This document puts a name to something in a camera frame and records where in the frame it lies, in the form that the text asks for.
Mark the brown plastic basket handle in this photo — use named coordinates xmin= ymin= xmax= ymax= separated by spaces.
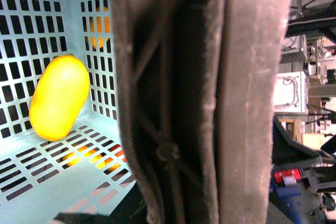
xmin=111 ymin=0 xmax=291 ymax=223

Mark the yellow mango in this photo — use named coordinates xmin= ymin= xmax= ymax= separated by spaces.
xmin=29 ymin=55 xmax=90 ymax=141

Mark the light blue plastic basket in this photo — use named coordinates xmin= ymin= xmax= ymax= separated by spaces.
xmin=1 ymin=0 xmax=135 ymax=223

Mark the white appliance box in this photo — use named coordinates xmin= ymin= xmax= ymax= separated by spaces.
xmin=273 ymin=71 xmax=308 ymax=114

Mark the cardboard box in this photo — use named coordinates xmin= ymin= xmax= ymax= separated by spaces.
xmin=279 ymin=119 xmax=326 ymax=150

